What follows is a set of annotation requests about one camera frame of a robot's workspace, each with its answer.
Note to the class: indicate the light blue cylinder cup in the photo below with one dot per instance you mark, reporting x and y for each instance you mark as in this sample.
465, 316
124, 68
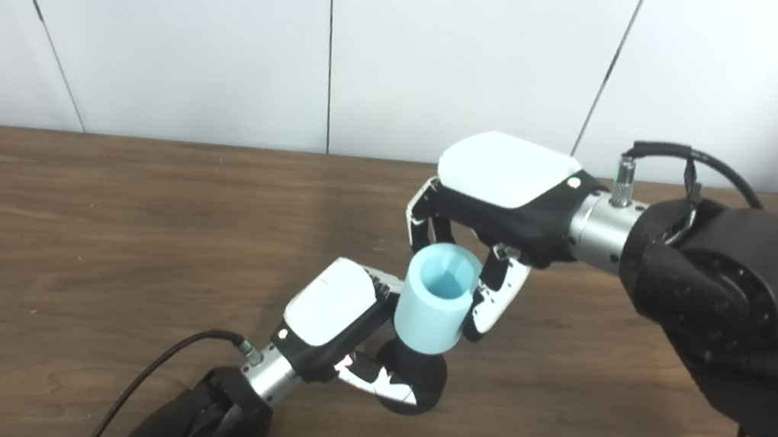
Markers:
429, 309

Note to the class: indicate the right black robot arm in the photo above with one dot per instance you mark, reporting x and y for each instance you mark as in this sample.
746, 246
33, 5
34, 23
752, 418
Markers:
737, 317

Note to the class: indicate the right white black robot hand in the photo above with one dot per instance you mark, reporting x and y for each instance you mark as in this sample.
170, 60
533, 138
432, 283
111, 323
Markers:
510, 183

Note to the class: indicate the black funnel-shaped nozzle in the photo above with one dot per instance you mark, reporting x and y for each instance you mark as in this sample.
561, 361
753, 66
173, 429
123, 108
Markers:
415, 380

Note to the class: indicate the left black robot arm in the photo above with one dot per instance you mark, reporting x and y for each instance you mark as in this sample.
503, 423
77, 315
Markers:
213, 416

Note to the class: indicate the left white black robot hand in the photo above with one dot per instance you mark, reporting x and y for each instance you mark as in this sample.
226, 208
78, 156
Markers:
329, 310

